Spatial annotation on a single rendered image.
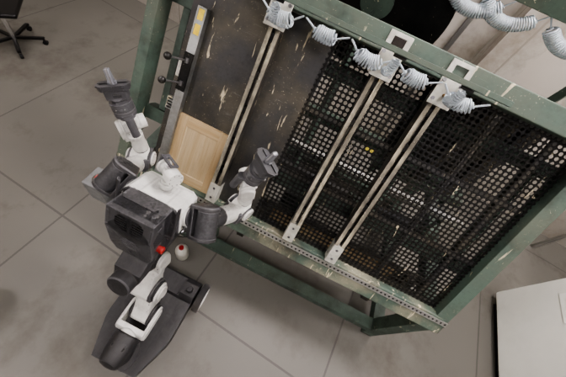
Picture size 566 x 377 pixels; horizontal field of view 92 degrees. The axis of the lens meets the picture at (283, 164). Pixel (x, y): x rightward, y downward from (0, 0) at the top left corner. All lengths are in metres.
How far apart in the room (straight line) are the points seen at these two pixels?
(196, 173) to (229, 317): 1.23
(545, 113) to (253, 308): 2.16
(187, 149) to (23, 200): 1.70
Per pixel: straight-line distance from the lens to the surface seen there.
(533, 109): 1.53
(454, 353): 3.24
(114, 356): 2.14
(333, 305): 2.49
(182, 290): 2.27
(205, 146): 1.64
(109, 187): 1.36
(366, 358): 2.77
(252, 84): 1.42
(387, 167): 1.44
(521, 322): 3.34
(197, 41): 1.55
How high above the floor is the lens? 2.44
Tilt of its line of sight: 53 degrees down
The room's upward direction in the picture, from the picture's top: 24 degrees clockwise
